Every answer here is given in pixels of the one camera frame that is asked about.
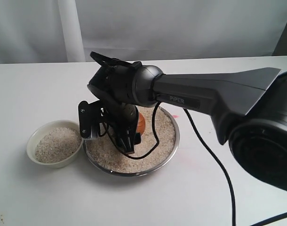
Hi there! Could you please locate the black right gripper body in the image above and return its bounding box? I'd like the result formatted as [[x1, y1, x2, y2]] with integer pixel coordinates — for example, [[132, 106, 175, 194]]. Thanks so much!
[[101, 103, 141, 154]]

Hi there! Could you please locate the brown wooden cup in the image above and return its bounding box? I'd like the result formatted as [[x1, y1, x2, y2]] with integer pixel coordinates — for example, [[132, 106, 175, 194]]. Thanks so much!
[[136, 113, 145, 136]]

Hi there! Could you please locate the round steel tray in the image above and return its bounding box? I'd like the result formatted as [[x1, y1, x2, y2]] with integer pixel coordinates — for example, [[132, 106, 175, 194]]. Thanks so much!
[[84, 106, 180, 177]]

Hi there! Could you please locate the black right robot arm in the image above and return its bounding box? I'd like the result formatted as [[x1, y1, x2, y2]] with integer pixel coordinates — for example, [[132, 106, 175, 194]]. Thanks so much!
[[88, 52, 287, 191]]

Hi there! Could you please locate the rice in cream bowl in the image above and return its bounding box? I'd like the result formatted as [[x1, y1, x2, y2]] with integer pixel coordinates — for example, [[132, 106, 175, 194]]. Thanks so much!
[[35, 127, 82, 163]]

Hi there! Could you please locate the rice in steel tray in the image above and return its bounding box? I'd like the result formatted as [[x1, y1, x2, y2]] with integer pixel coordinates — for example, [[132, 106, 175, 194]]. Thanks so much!
[[86, 106, 176, 173]]

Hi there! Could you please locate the cream ceramic bowl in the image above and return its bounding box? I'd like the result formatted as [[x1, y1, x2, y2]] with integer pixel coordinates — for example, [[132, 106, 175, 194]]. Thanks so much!
[[26, 120, 84, 169]]

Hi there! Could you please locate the white backdrop curtain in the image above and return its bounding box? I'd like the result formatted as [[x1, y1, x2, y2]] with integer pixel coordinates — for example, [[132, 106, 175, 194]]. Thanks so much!
[[0, 0, 287, 64]]

